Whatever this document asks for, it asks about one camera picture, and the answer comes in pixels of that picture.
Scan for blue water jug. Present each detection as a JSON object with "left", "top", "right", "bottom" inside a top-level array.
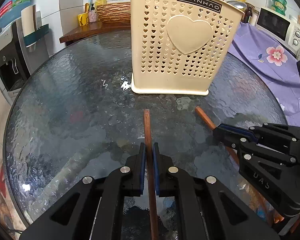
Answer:
[{"left": 0, "top": 0, "right": 33, "bottom": 33}]

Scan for green stacked bowls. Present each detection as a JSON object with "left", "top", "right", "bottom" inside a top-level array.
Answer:
[{"left": 270, "top": 0, "right": 287, "bottom": 16}]

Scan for yellow mug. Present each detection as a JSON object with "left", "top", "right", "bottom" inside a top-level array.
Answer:
[{"left": 77, "top": 12, "right": 89, "bottom": 27}]

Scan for yellow soap bottle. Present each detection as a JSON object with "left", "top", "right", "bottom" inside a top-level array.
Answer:
[{"left": 95, "top": 0, "right": 107, "bottom": 7}]

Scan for wooden counter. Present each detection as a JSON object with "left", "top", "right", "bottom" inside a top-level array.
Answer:
[{"left": 59, "top": 22, "right": 130, "bottom": 44}]

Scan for all metal spoon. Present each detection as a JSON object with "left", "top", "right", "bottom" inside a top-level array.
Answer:
[{"left": 227, "top": 0, "right": 247, "bottom": 12}]

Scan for white microwave oven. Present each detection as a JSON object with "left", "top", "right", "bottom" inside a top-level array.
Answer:
[{"left": 255, "top": 8, "right": 300, "bottom": 55}]

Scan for paper cup holder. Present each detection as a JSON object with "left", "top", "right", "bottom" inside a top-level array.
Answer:
[{"left": 21, "top": 4, "right": 49, "bottom": 52}]

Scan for purple floral cloth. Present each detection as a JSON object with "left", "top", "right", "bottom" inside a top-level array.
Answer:
[{"left": 228, "top": 23, "right": 300, "bottom": 127}]

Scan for cream plastic utensil holder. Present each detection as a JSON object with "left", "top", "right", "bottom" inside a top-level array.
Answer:
[{"left": 130, "top": 0, "right": 243, "bottom": 96}]

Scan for round glass table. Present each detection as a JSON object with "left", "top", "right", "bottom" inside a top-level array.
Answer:
[{"left": 4, "top": 30, "right": 286, "bottom": 224}]

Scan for water dispenser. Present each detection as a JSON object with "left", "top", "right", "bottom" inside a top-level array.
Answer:
[{"left": 0, "top": 18, "right": 41, "bottom": 105}]

